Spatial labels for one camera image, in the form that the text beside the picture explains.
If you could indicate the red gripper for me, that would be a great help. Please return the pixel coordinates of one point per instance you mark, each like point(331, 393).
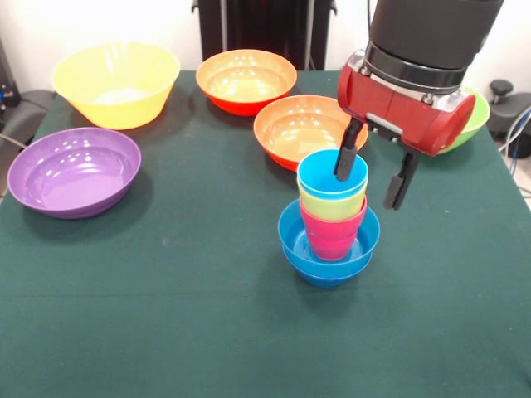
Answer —
point(398, 110)

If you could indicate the light blue cup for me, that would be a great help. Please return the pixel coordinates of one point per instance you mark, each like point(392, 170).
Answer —
point(319, 178)

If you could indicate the yellow-green cup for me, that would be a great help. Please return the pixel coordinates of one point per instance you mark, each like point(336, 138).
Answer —
point(332, 207)

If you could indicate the orange bowl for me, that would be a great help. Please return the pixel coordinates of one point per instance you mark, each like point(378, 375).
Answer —
point(245, 79)
point(298, 132)

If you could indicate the red cup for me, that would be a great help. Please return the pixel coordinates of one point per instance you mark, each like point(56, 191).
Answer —
point(332, 240)

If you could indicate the light green bowl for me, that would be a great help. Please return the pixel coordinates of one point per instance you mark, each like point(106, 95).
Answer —
point(473, 124)

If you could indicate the light blue bowl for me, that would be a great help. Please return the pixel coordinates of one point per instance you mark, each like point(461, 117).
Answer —
point(290, 244)

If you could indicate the dark blue bowl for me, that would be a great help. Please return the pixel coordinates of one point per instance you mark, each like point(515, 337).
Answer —
point(327, 278)

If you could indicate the black rounded base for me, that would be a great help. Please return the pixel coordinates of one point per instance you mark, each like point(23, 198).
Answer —
point(508, 118)

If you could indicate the black knob clamp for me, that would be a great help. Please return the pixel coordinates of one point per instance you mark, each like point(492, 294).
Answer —
point(501, 88)

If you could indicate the dark green tablecloth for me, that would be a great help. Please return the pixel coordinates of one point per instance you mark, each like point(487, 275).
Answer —
point(265, 331)

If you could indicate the large yellow bowl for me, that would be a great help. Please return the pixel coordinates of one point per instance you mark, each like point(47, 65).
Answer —
point(116, 108)

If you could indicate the purple bowl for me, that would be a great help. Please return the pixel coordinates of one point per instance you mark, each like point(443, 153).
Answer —
point(70, 178)

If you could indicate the black chair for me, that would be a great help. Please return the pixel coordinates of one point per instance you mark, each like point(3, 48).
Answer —
point(25, 112)

